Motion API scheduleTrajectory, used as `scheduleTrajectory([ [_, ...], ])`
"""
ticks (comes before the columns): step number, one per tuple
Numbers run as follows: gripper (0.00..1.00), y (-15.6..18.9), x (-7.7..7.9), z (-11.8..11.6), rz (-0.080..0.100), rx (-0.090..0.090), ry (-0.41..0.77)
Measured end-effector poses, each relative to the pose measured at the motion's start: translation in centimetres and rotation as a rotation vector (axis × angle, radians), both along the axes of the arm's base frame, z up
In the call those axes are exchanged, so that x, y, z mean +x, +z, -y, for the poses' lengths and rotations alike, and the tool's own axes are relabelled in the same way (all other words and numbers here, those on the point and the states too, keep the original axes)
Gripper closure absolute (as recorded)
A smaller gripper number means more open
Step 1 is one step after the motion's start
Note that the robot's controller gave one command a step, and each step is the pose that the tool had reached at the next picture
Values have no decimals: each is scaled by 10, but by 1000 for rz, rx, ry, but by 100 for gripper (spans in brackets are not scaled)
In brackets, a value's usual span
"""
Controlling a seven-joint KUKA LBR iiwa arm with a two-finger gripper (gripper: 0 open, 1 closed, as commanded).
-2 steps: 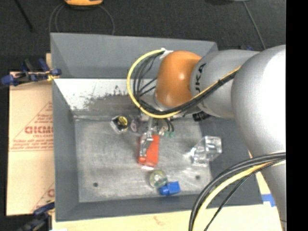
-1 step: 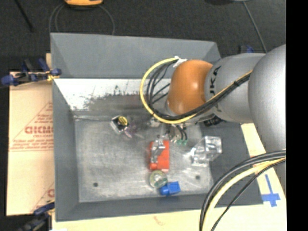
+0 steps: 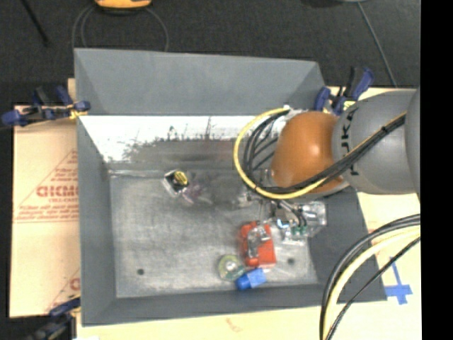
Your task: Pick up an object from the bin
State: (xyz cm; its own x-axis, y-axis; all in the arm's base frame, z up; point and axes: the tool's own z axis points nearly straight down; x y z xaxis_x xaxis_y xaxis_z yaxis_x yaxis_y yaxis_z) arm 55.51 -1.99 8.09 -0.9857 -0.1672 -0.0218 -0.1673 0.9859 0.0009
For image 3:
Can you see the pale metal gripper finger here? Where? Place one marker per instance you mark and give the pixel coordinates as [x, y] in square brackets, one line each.
[252, 243]
[264, 233]

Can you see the red-orange box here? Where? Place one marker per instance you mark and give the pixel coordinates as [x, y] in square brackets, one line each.
[266, 253]

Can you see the blue plastic cap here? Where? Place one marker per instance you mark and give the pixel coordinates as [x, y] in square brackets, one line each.
[252, 280]

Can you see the grey metal bin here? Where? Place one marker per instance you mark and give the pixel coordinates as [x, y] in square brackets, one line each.
[170, 232]

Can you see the clear glass bottle yellow cap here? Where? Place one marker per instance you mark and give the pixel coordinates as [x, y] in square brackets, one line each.
[177, 181]

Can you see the brown cardboard board red print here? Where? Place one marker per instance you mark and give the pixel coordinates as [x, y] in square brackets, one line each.
[42, 246]

